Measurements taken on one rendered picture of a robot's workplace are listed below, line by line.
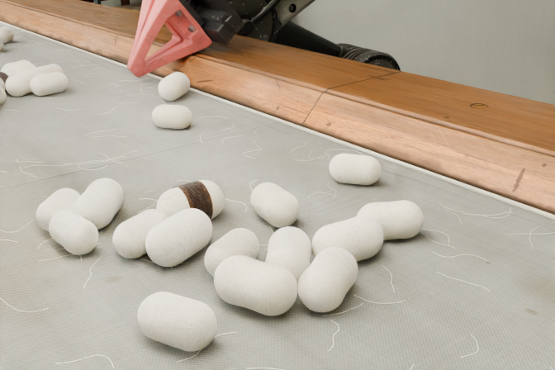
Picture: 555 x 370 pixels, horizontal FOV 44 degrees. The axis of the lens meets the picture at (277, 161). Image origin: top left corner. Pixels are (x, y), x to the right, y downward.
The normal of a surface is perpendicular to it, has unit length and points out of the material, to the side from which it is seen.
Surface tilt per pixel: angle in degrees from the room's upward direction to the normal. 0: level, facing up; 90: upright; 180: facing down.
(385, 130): 45
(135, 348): 0
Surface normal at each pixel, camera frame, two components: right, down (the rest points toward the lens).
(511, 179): -0.58, -0.49
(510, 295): -0.03, -0.93
